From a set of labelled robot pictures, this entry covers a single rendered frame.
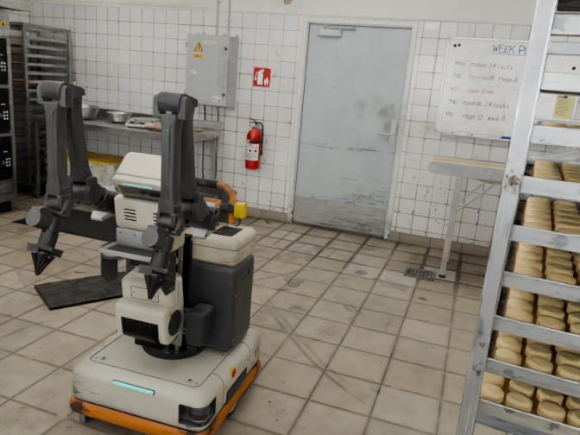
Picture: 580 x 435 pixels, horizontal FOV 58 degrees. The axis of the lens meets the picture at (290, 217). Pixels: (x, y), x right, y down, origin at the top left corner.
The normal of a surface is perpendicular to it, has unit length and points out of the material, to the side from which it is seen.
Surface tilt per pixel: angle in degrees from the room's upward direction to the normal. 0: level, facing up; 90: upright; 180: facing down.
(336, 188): 90
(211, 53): 90
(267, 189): 90
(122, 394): 90
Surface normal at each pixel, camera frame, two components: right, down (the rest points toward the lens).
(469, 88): -0.33, 0.21
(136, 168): -0.14, -0.57
